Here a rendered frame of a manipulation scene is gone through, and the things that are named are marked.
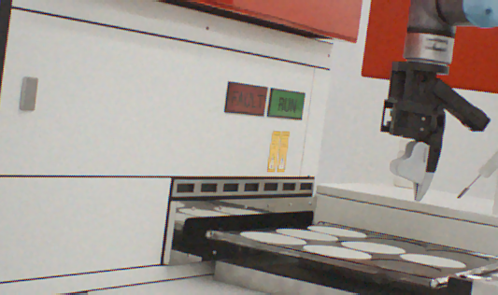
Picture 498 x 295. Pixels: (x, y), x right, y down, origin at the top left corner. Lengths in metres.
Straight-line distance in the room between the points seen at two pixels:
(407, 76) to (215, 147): 0.31
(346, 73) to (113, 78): 3.98
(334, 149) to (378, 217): 3.46
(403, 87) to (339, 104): 3.68
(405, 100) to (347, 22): 0.28
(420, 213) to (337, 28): 0.35
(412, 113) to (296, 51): 0.28
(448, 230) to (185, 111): 0.53
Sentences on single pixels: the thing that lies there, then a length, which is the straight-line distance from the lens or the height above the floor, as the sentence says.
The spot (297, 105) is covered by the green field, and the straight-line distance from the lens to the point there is 1.78.
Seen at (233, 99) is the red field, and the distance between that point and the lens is 1.60.
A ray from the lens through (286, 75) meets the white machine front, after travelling 1.74.
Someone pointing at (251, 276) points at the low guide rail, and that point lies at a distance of 1.56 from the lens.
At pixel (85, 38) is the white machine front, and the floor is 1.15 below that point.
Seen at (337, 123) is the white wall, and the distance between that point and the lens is 5.28.
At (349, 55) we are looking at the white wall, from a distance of 5.32.
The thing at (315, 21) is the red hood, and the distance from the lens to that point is 1.71.
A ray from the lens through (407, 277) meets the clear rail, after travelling 1.38.
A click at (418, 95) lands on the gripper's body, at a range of 1.60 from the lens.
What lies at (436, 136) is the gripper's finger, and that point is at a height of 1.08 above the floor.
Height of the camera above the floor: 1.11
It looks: 3 degrees down
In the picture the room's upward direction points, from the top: 8 degrees clockwise
